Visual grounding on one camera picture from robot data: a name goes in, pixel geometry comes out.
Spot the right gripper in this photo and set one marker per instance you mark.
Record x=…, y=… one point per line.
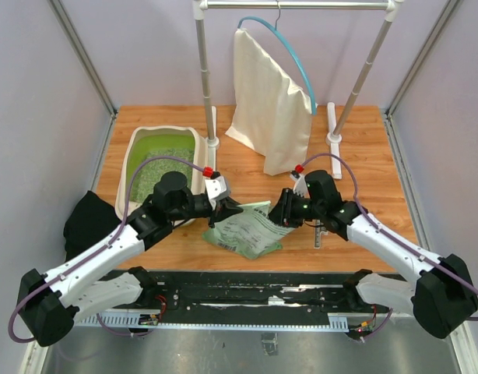
x=282, y=214

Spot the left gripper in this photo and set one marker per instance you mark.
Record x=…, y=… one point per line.
x=225, y=209

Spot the green cat litter bag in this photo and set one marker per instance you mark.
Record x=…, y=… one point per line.
x=250, y=234

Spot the piano pattern bag clip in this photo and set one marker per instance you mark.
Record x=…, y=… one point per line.
x=318, y=234

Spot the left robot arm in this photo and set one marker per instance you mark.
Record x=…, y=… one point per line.
x=51, y=303

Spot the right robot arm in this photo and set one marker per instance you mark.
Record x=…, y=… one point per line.
x=437, y=291

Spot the cream green litter box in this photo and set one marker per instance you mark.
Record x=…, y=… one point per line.
x=154, y=151

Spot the cream cloth bag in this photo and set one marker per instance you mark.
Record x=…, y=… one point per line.
x=273, y=114

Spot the black cloth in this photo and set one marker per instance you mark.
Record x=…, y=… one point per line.
x=91, y=220

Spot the blue clothes hanger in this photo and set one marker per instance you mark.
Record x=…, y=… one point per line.
x=292, y=53

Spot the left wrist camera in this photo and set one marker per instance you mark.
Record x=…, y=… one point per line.
x=216, y=190

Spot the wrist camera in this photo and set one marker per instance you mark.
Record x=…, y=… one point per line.
x=216, y=190
x=300, y=187

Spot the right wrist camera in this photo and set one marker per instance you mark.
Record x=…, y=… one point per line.
x=300, y=187

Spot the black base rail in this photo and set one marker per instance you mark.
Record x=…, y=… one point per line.
x=261, y=299

